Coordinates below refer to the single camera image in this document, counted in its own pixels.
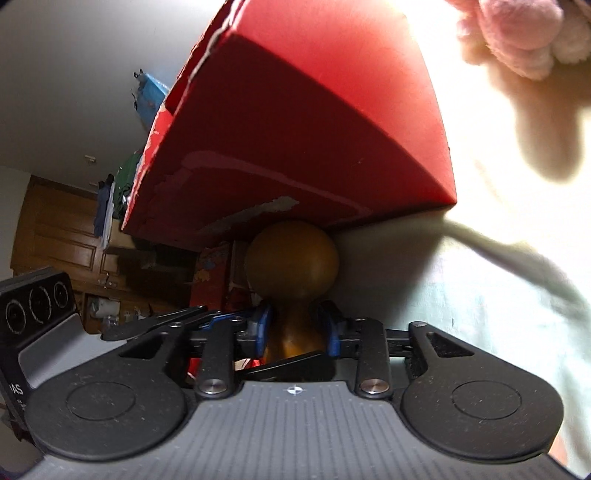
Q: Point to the pile of patterned clothes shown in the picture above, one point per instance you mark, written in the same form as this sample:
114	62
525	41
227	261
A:
113	197

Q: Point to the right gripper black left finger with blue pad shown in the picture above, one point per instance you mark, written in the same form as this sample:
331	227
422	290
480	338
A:
227	338

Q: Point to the red cardboard box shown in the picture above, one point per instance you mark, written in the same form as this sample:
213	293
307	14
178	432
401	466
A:
319	110

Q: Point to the white plush bunny with bow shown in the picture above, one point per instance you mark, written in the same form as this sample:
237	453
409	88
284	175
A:
573	43

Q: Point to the light pink plush toy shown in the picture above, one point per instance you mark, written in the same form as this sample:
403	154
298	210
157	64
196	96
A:
518	33

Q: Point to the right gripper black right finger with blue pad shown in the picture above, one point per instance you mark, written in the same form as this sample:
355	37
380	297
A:
387	360

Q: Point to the orange wooden round knob toy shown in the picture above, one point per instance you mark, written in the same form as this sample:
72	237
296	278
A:
290	265

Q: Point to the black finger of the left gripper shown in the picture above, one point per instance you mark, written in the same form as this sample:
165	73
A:
128	331

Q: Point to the wooden cabinet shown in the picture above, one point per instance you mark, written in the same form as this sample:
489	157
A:
125	281

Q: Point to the blue plastic package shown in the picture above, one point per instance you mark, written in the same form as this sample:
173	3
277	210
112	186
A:
148	97

